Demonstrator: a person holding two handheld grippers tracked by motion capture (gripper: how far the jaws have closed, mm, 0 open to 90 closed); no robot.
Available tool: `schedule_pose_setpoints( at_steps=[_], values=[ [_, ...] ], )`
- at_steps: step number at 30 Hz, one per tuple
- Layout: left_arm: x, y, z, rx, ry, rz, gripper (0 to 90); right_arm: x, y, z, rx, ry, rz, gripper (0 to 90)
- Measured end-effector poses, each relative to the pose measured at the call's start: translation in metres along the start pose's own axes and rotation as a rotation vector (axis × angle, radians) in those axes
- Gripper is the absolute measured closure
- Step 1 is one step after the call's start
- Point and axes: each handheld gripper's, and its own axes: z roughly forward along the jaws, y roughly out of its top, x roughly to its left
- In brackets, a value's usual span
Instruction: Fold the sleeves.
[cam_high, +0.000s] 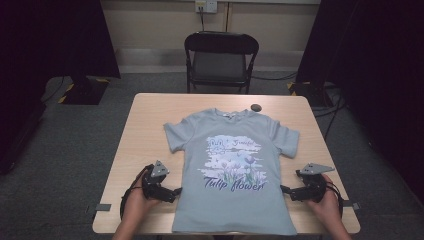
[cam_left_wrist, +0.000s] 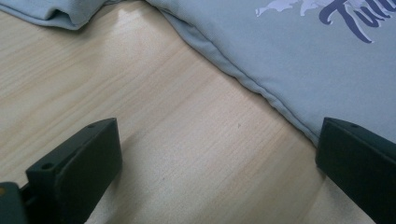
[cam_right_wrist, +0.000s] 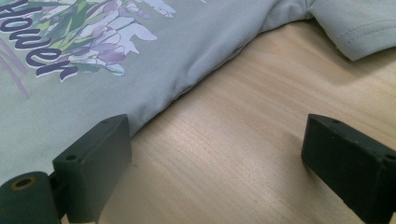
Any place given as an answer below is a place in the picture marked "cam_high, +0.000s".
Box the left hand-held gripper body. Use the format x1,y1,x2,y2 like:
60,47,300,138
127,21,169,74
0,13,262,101
141,160,171,202

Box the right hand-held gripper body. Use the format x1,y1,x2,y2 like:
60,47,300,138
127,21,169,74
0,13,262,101
295,162,336,204

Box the light blue printed t-shirt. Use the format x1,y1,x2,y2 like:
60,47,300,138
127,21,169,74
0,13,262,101
163,107,300,236

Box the person's right hand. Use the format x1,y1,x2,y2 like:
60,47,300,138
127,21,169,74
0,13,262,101
306,174,343,225

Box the person's left hand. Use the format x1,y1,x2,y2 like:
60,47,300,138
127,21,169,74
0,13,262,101
124,173,162,222

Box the black stand base yellow stripes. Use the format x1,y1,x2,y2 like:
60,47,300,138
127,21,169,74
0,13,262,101
57,75,111,106
286,81,335,108

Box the black curtain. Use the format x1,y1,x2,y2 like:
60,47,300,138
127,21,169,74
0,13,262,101
295,0,424,203
0,0,122,108

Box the black folding chair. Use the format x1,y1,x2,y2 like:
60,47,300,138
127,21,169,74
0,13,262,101
184,30,260,95

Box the bundle of black floor cables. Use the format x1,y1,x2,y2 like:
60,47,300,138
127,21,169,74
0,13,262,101
312,83,348,141

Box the black floor cable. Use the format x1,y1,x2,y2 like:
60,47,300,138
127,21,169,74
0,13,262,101
251,71,299,82

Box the tan wall conduit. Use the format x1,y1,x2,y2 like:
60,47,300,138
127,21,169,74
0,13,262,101
224,1,231,33

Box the black socket cable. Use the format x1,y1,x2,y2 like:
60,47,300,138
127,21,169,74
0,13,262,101
198,6,206,33

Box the white wall socket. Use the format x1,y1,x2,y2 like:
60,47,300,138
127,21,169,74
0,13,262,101
194,0,218,14

